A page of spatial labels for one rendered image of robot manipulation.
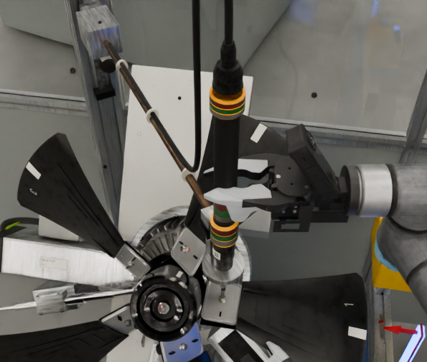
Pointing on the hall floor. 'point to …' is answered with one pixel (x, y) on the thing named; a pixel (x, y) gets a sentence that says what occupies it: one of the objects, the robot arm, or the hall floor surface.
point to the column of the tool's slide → (101, 118)
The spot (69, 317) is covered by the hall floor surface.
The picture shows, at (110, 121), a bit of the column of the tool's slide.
